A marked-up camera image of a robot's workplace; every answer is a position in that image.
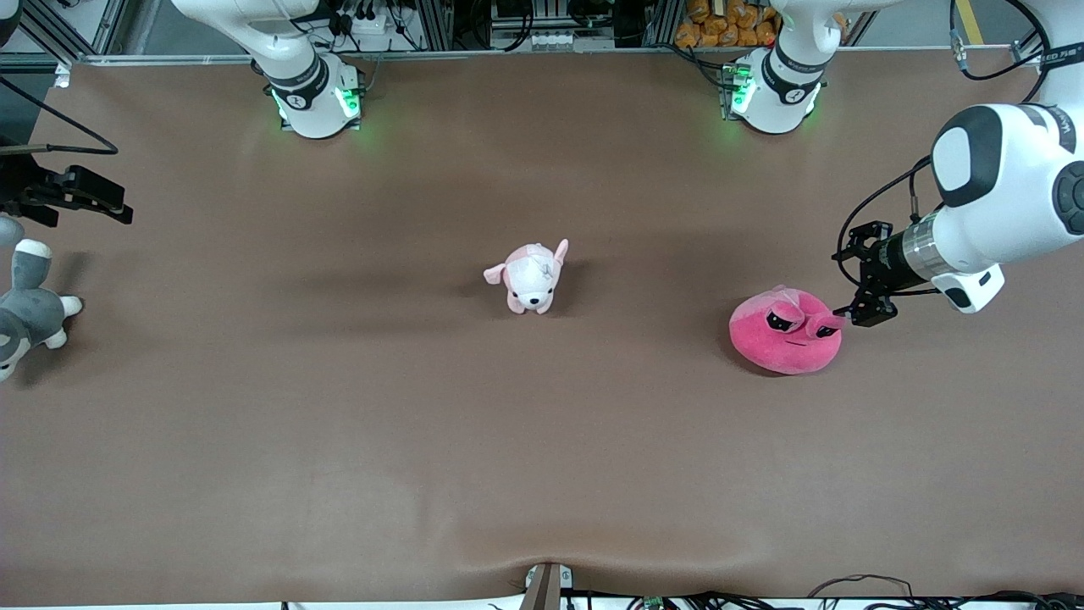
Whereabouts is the aluminium frame rail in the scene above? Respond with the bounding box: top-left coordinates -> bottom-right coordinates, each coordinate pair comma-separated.
51,42 -> 1038,69

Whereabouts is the grey white plush husky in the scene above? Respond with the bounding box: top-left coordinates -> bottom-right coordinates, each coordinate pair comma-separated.
0,239 -> 84,382

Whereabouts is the round pink plush toy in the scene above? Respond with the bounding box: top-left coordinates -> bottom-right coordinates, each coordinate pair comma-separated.
728,285 -> 849,376

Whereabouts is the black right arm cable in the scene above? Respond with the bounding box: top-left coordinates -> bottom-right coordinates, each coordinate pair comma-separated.
0,76 -> 119,157

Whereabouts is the light pink plush dog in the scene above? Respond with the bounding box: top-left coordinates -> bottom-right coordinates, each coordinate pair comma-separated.
483,238 -> 570,316

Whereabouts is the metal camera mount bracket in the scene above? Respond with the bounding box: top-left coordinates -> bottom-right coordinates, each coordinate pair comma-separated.
521,562 -> 574,610

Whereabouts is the white power strip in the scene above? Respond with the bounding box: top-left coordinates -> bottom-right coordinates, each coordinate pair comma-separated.
346,10 -> 401,52

